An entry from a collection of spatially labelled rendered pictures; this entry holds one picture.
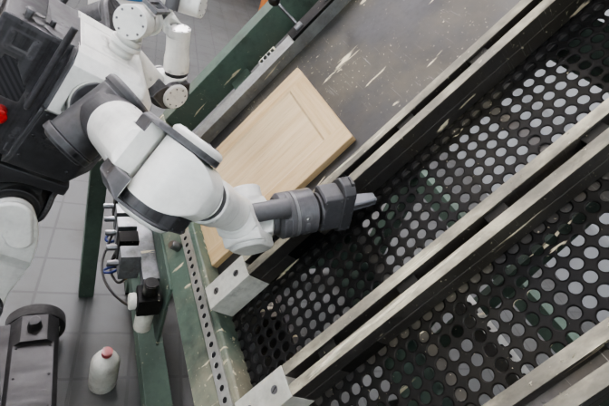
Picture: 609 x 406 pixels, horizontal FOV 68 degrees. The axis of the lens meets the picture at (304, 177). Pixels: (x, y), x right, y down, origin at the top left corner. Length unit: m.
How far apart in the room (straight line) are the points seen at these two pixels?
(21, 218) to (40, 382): 0.76
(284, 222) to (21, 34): 0.56
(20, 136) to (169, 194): 0.49
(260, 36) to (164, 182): 1.12
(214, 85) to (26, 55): 0.84
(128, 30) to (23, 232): 0.53
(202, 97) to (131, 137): 1.09
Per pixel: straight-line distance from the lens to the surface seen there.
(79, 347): 2.12
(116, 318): 2.20
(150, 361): 1.87
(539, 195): 0.77
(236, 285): 1.04
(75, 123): 0.83
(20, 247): 1.26
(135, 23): 0.98
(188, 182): 0.59
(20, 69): 0.98
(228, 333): 1.08
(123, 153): 0.62
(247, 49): 1.66
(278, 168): 1.18
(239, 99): 1.45
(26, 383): 1.82
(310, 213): 0.83
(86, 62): 0.94
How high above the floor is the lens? 1.75
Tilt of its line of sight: 31 degrees down
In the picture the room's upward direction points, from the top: 22 degrees clockwise
